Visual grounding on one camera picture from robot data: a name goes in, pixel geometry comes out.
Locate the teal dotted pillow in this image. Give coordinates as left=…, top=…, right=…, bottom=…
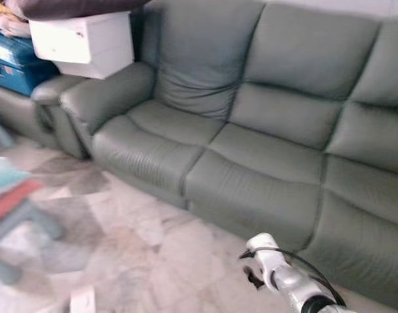
left=0, top=156, right=31, bottom=200

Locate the grey leather armchair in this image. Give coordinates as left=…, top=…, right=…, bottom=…
left=0, top=75, right=89, bottom=160

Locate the white drawer cabinet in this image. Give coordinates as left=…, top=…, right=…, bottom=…
left=28, top=11, right=136, bottom=80

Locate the pale mixed laundry pile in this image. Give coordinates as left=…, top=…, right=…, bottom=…
left=0, top=0, right=31, bottom=38

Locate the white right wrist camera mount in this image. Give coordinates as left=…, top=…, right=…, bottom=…
left=245, top=233, right=288, bottom=291

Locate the blue suitcase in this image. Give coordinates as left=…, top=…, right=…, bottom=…
left=0, top=25, right=61, bottom=97

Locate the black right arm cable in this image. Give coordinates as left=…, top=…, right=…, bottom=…
left=238, top=246, right=346, bottom=307

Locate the dark brown cushion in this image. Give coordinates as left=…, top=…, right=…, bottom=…
left=16, top=0, right=151, bottom=20

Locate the orange pillow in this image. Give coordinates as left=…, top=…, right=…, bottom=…
left=0, top=179, right=43, bottom=229

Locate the grey green leather sofa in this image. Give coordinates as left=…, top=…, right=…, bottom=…
left=59, top=0, right=398, bottom=312

